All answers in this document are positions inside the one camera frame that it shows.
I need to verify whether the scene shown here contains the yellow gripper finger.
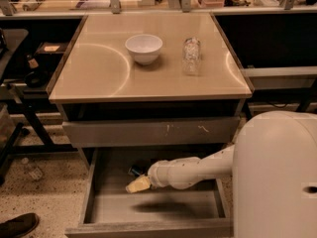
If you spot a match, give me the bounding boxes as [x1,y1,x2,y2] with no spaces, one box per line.
[126,176,152,193]

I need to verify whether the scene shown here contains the blue silver redbull can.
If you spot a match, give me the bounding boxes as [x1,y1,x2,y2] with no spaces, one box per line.
[128,165,145,178]

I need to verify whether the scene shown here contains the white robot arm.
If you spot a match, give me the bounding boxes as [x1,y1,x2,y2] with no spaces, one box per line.
[126,111,317,238]

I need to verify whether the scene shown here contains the open middle drawer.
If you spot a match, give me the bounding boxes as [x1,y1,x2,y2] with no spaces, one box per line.
[65,147,234,238]

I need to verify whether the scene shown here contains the grey drawer cabinet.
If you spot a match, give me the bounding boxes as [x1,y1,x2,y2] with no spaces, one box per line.
[46,12,256,238]

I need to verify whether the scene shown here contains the closed top drawer front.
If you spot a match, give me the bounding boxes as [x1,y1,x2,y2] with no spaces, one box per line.
[62,117,240,148]

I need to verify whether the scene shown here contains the plastic bottle on floor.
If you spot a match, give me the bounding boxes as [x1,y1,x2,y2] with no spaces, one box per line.
[21,158,44,180]

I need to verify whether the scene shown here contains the dark shoe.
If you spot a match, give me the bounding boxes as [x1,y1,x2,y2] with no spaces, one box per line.
[0,213,40,238]

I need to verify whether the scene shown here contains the black side table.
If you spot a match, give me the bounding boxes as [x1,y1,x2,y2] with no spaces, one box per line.
[0,29,76,185]

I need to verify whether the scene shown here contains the white ceramic bowl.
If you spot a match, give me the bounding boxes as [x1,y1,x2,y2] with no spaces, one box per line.
[125,34,162,65]

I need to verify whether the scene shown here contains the black round object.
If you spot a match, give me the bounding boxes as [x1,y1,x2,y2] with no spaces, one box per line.
[25,70,48,88]

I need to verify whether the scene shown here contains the grey bench right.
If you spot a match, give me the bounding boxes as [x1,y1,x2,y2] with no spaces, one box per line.
[242,66,317,119]

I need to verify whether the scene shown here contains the dark box with label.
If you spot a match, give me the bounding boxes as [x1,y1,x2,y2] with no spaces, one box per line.
[36,42,68,55]

